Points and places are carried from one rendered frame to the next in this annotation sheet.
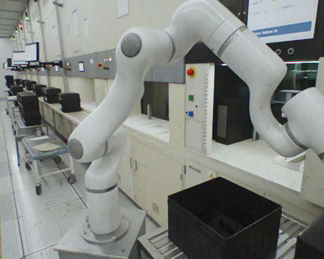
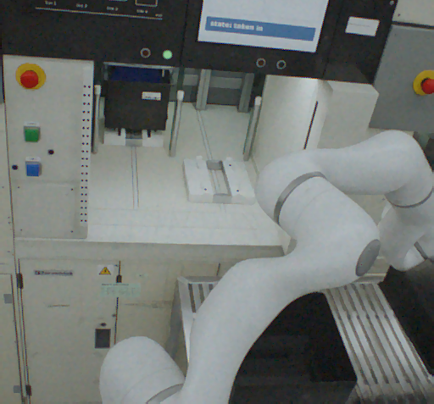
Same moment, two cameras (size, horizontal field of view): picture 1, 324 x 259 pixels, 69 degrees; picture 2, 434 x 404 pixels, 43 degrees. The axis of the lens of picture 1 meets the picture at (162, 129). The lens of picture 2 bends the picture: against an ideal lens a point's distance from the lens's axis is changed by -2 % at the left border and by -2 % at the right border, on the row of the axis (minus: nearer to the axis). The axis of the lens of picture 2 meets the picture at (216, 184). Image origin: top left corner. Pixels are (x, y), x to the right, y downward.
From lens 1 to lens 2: 1.08 m
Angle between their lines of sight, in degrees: 65
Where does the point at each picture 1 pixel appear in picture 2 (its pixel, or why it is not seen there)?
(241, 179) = (177, 257)
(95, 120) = (222, 383)
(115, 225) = not seen: outside the picture
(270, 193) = (230, 260)
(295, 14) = (294, 11)
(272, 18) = (255, 5)
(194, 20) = (408, 182)
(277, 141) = (409, 263)
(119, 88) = (277, 308)
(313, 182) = not seen: hidden behind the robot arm
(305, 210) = not seen: hidden behind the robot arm
